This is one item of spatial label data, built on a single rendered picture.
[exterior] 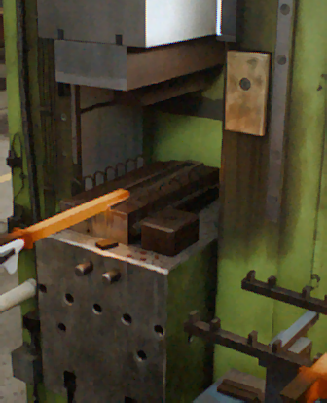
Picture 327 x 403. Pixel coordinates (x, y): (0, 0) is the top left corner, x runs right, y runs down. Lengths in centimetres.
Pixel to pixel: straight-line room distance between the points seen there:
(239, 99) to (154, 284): 43
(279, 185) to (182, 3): 44
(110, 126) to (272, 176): 56
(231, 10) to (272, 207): 43
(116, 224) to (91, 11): 48
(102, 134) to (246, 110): 52
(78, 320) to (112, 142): 51
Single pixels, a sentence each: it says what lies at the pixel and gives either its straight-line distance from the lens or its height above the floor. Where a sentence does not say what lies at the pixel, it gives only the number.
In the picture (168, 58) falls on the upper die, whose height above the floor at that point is 132.
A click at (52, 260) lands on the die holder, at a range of 172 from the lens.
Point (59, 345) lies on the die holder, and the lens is 182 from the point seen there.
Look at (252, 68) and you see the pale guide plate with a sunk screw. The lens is 150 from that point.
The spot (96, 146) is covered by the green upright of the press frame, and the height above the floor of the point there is 106.
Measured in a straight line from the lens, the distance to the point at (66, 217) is 154.
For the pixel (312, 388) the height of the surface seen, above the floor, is 94.
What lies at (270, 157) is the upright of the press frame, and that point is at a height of 114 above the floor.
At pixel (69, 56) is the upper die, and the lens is 161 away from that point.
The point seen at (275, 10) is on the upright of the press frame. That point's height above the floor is 144.
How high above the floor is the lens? 157
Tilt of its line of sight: 20 degrees down
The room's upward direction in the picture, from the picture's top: straight up
